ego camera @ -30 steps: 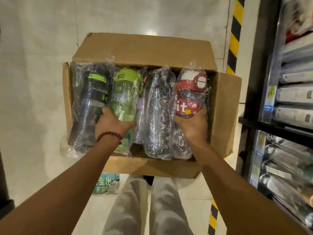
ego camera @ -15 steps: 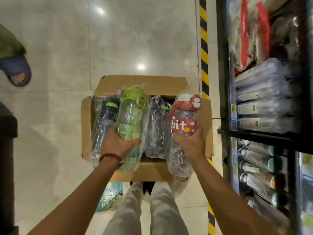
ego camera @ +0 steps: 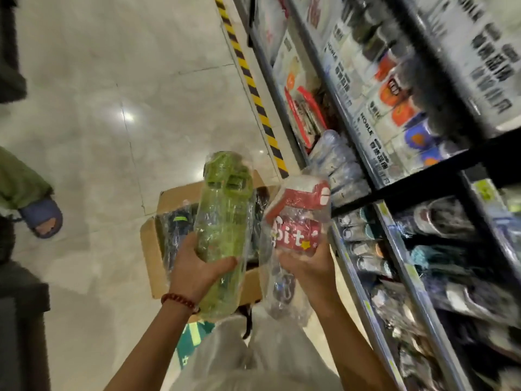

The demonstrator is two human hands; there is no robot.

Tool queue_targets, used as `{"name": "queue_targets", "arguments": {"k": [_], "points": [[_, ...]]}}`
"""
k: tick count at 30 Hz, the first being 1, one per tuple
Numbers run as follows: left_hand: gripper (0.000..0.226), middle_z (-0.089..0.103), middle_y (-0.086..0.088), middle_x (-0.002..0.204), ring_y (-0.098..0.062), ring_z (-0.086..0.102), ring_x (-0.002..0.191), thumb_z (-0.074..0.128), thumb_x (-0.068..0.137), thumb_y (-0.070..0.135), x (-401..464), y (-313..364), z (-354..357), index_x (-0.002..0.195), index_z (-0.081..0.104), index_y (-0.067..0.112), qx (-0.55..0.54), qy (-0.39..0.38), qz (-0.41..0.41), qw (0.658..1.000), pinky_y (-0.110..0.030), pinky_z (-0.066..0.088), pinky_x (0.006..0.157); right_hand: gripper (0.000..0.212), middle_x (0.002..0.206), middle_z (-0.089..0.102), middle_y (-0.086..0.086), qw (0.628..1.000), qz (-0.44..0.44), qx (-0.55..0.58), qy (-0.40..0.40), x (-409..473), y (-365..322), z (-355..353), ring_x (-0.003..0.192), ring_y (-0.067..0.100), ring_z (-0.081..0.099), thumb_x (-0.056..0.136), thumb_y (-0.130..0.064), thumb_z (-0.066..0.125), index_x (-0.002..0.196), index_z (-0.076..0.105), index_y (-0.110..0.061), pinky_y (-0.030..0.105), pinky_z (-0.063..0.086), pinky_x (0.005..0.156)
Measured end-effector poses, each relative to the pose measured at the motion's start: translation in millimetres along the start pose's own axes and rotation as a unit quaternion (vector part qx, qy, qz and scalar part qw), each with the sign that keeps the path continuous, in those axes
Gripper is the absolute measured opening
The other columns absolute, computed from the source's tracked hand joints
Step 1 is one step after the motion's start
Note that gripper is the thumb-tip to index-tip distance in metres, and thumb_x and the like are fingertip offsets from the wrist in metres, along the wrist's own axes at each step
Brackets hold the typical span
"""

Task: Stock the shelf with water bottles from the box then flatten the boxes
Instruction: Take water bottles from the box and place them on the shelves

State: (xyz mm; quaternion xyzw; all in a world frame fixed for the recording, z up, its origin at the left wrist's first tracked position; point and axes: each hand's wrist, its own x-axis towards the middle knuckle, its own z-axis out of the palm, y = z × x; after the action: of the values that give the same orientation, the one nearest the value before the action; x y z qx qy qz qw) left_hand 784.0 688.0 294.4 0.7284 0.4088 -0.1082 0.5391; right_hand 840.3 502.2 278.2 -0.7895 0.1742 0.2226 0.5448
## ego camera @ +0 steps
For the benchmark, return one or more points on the metal shop shelf rack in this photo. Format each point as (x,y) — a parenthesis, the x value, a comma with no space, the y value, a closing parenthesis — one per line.
(423,187)

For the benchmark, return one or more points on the person's right hand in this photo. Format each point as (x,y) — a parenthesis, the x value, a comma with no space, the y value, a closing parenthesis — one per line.
(315,276)

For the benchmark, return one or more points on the large white printed boxes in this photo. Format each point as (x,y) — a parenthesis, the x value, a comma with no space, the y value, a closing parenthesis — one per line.
(484,56)

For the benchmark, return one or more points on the person's right forearm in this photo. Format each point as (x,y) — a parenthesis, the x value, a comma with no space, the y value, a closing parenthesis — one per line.
(350,346)

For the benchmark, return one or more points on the person's left forearm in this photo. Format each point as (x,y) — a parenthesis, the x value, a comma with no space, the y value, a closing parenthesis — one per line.
(156,346)

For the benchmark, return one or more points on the row of dark wrapped flasks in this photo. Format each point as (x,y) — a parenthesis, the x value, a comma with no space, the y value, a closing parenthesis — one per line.
(456,264)

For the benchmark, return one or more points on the yellow black hazard tape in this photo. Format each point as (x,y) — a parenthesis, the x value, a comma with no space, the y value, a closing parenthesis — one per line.
(249,81)

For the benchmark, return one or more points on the row of orange blue cup boxes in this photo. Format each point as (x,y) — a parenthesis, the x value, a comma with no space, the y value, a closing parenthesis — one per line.
(403,111)

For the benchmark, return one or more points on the row of clear wrapped bottles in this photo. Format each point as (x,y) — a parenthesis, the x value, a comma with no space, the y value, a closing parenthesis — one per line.
(338,166)

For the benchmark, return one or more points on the white box with orange print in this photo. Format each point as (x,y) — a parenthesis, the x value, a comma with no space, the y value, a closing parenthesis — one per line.
(291,73)

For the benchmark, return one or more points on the white hanging packets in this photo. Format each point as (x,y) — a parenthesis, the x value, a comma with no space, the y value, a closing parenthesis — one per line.
(268,22)

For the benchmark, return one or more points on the dark furniture piece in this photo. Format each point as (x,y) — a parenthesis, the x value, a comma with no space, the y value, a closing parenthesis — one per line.
(9,56)

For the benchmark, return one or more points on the person's left hand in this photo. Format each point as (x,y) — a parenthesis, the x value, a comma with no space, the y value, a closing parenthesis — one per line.
(189,276)

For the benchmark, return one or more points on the person's right thumb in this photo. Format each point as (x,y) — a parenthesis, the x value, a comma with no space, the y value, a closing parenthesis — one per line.
(288,261)

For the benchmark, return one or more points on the green water bottle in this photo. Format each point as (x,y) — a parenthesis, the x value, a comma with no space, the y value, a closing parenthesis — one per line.
(226,215)

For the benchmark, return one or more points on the person's white clothing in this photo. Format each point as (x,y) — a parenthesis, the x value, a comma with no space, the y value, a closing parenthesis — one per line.
(260,358)

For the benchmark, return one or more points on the brown cardboard box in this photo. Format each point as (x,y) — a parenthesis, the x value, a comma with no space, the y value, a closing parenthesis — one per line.
(152,244)

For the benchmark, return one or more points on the dark counter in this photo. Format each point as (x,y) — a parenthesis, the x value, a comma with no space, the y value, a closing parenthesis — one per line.
(20,329)

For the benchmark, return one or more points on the dark wrapped water bottle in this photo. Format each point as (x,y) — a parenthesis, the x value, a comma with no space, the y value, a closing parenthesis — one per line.
(260,217)
(177,234)

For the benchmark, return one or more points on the row of small wrapped cups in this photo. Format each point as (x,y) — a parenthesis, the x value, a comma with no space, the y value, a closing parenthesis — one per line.
(362,240)

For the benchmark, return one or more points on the green striped shoe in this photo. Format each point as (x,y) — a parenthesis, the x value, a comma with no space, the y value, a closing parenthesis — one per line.
(191,340)

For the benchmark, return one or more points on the red white flat packages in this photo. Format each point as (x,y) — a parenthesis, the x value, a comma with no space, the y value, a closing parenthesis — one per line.
(306,116)

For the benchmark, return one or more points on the red-lidded water bottle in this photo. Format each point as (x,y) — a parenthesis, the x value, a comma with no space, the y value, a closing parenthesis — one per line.
(297,223)

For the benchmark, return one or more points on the person's left thumb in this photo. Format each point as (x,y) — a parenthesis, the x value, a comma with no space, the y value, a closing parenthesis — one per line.
(222,266)

